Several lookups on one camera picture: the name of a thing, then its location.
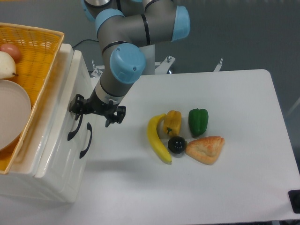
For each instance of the red apple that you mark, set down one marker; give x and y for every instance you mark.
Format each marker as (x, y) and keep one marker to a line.
(12, 50)

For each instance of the yellow banana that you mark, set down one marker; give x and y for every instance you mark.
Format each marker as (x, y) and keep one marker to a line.
(154, 140)

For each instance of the white pear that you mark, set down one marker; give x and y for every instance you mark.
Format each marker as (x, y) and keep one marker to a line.
(7, 66)

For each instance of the green bell pepper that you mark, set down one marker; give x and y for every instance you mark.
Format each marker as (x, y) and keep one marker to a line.
(198, 121)

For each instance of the white plastic drawer cabinet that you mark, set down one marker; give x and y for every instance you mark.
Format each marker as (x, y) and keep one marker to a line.
(20, 180)

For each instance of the beige round plate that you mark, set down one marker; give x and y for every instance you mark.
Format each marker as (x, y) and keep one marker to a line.
(15, 108)

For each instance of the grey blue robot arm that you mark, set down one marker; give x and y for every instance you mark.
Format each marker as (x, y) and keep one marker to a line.
(121, 37)

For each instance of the black corner object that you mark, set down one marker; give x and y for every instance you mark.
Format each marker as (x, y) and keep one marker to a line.
(294, 196)

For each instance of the yellow woven basket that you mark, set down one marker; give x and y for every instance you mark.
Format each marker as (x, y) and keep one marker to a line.
(39, 48)

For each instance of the yellow bell pepper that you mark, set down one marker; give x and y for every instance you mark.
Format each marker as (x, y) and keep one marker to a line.
(172, 123)

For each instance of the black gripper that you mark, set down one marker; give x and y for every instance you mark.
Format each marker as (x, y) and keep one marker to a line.
(110, 109)

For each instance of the golden triangular pastry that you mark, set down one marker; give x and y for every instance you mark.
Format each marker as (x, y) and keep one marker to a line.
(205, 150)

